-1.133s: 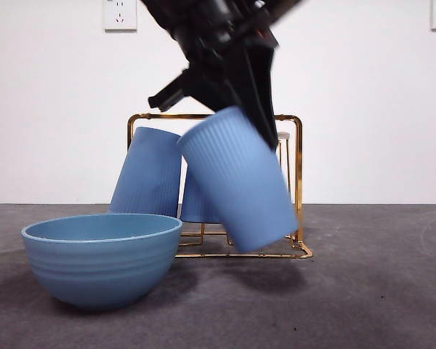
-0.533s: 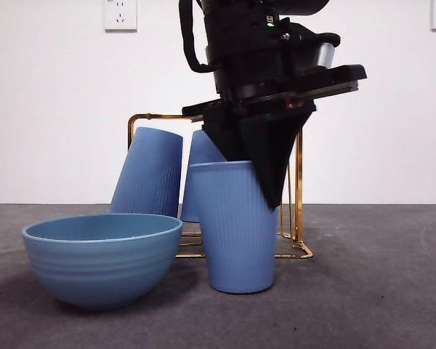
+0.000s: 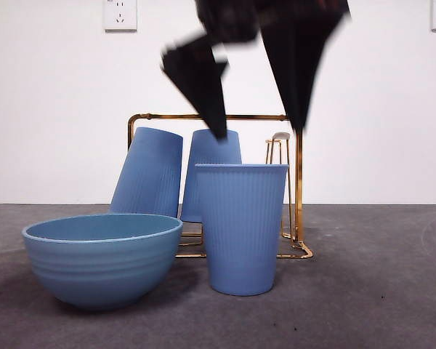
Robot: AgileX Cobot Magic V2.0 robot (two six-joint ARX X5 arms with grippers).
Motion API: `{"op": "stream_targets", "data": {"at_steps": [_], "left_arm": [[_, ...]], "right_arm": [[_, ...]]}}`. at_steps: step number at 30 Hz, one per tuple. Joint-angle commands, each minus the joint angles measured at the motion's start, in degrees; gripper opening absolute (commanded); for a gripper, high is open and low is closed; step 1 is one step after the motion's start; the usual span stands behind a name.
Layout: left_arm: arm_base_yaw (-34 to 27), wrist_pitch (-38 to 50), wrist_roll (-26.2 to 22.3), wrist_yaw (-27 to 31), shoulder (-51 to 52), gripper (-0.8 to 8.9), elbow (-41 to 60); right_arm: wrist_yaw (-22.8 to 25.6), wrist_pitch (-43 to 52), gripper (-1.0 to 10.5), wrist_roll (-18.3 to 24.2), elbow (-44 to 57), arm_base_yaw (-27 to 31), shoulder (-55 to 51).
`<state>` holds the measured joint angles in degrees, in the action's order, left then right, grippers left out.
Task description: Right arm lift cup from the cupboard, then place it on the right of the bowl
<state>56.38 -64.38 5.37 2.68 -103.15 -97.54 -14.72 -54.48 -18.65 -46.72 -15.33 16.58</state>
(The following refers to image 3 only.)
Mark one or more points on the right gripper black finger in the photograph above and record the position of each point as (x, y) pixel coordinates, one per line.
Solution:
(200, 72)
(301, 54)

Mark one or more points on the blue ribbed plastic cup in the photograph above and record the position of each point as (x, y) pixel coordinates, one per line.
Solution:
(203, 149)
(240, 229)
(145, 174)

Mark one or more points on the light blue ribbed bowl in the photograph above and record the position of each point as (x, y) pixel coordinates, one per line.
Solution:
(101, 269)

